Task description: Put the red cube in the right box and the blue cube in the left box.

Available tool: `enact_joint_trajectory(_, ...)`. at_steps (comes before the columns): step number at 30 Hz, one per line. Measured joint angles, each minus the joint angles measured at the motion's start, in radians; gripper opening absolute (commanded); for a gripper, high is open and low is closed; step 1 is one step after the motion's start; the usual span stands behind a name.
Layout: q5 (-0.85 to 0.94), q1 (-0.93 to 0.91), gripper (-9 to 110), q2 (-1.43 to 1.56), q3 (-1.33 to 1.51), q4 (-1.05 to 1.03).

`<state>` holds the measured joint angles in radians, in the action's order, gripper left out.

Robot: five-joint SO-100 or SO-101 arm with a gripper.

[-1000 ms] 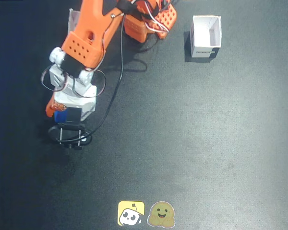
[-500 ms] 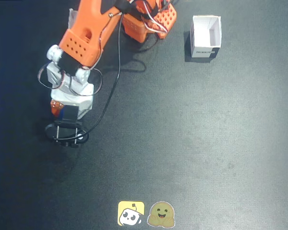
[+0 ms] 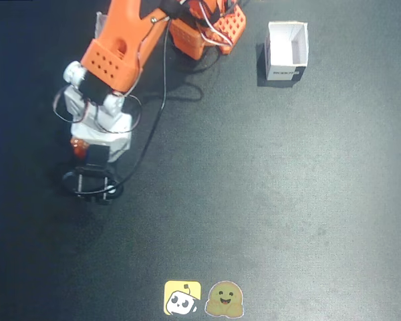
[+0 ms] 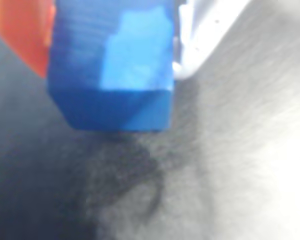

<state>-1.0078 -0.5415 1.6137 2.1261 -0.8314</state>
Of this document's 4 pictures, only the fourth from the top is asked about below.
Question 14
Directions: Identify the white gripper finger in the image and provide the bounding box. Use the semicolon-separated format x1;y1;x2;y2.
173;0;251;80

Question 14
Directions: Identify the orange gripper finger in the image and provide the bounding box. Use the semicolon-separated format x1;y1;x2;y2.
0;0;57;78

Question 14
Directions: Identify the blue cube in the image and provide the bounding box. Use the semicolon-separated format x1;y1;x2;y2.
46;0;176;133

